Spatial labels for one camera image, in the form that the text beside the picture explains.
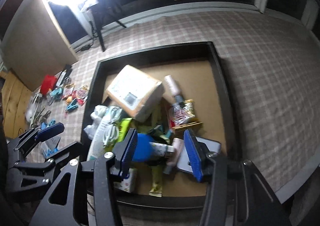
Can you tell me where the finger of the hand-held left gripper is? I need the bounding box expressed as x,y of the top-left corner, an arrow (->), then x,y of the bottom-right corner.
6,141 -> 83,198
14,122 -> 65,154

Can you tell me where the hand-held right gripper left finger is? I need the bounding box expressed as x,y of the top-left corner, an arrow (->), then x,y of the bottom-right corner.
30,128 -> 138,226

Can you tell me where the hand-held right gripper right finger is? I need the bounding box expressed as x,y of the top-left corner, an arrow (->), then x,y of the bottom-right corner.
184,129 -> 292,226

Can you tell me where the pink bottle grey cap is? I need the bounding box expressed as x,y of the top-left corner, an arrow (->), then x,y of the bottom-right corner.
164,75 -> 185,107
164,138 -> 185,174

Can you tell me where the grey tin box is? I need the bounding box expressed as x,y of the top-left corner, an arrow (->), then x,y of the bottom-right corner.
176,136 -> 222,173

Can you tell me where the star print tissue pack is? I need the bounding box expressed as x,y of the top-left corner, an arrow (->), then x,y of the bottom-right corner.
114,166 -> 138,193

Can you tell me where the green packet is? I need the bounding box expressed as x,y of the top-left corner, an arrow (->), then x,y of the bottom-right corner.
117,117 -> 133,142

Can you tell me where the white plastic packet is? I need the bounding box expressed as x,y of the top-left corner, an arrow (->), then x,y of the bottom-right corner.
84,105 -> 118,161

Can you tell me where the white cable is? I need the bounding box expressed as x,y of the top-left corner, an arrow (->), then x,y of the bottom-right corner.
100,106 -> 123,147

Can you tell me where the yellow sachet strip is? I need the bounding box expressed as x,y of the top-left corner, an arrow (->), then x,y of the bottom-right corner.
149,164 -> 164,196

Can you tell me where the orange white tissue pack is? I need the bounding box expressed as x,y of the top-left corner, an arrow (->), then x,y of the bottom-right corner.
106,64 -> 164,120

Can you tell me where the black container tray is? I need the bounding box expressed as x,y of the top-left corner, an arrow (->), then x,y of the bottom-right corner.
81,41 -> 243,209

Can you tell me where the blue carabiner clip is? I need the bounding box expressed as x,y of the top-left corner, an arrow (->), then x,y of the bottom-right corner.
41,119 -> 56,129

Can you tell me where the blue wet wipes packet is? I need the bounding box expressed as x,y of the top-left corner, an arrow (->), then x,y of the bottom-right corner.
41,136 -> 62,159

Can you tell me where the metal eyelash curler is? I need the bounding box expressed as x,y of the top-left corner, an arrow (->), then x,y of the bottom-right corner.
30,107 -> 52,127

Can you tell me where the teal small item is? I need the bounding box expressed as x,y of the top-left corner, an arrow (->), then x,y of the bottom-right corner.
49,89 -> 63,100

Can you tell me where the pine plank panel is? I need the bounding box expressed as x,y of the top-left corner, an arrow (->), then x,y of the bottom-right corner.
0,71 -> 33,139

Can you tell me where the red white snack packet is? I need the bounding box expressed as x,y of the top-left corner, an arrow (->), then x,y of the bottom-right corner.
62,84 -> 75,98
75,86 -> 90,106

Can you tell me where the red pouch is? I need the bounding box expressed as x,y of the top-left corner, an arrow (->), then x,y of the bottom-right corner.
40,74 -> 57,95

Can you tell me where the black pouch white label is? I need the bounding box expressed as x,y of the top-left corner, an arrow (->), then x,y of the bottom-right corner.
56,64 -> 73,87

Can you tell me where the light brown wooden board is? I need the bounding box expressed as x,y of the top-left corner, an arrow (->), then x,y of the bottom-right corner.
0,0 -> 78,92

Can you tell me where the black tripod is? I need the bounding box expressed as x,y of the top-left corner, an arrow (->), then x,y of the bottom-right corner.
82,0 -> 128,52

